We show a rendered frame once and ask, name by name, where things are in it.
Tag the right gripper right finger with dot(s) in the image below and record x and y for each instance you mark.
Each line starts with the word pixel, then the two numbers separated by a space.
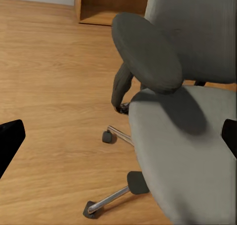
pixel 229 135

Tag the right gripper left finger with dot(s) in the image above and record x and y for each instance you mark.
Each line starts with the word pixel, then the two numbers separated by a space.
pixel 12 135

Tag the swivel chair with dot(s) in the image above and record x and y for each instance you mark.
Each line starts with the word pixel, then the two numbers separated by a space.
pixel 176 129

